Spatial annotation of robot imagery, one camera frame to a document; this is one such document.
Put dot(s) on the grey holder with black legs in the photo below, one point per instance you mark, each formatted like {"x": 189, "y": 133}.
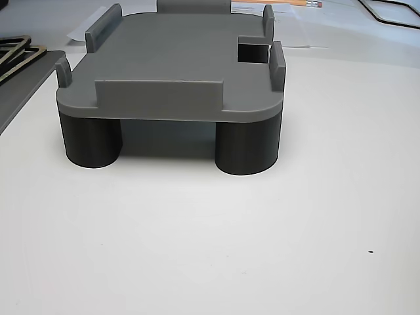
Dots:
{"x": 170, "y": 49}

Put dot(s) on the white paper sheet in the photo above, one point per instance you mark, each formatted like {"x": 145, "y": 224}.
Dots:
{"x": 88, "y": 23}

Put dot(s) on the yellow pencil with pink eraser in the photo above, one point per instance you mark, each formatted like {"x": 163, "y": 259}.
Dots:
{"x": 306, "y": 3}

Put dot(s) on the dark grey flat tray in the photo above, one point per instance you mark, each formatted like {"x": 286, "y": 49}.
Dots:
{"x": 19, "y": 98}

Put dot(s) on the thin black rectangular frame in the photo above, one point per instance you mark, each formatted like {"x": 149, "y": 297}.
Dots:
{"x": 395, "y": 21}

